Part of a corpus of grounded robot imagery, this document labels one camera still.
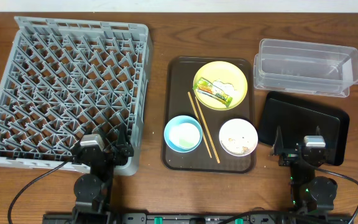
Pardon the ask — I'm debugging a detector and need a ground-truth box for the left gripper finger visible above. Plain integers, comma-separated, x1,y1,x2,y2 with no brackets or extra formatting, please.
116,124,129,148
95,129,106,146

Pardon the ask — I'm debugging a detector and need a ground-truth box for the white bowl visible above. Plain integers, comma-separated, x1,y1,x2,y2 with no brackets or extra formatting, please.
219,118,259,157

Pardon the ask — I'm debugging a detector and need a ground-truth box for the green snack wrapper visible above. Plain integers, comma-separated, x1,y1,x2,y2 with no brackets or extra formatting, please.
193,78,232,107

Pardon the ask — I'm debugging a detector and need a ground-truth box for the white paper cup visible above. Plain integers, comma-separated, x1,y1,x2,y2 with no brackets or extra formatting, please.
168,123,201,150

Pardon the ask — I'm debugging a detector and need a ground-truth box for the white tissue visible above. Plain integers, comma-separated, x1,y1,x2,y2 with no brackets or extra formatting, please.
213,80,237,97

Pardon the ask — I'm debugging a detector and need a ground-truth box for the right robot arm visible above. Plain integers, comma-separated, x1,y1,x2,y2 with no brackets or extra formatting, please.
272,127,337,215

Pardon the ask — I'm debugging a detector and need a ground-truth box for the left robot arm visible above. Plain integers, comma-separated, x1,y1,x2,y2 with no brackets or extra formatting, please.
72,124,134,224

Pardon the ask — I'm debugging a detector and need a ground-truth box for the grey dishwasher rack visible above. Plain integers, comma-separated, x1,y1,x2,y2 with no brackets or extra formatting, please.
0,16,153,176

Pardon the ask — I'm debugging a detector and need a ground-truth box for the black tray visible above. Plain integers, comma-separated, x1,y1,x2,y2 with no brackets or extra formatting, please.
258,91,350,166

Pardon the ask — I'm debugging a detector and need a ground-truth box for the light blue bowl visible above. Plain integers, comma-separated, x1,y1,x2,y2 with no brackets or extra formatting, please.
163,115,203,153

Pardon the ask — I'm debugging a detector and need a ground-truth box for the clear plastic bin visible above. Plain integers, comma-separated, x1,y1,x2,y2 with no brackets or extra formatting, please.
254,39,358,98

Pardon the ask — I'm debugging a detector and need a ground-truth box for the dark brown serving tray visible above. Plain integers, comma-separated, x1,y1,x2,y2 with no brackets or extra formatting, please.
162,57,256,174

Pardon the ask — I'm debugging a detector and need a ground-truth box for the wooden chopstick left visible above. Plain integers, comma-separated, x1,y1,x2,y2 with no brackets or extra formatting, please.
187,91,212,158

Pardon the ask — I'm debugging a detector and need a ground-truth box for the wooden chopstick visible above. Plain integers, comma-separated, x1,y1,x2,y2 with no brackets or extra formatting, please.
195,97,221,164
187,91,212,158

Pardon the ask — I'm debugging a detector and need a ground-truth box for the wooden chopstick right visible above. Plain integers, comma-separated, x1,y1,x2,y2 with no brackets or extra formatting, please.
195,97,221,164

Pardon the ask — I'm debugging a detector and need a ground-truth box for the yellow plate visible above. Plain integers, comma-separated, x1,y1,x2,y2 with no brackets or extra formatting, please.
193,61,248,111

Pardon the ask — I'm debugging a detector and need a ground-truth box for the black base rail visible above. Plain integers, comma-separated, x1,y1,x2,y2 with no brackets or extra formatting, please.
42,212,354,224

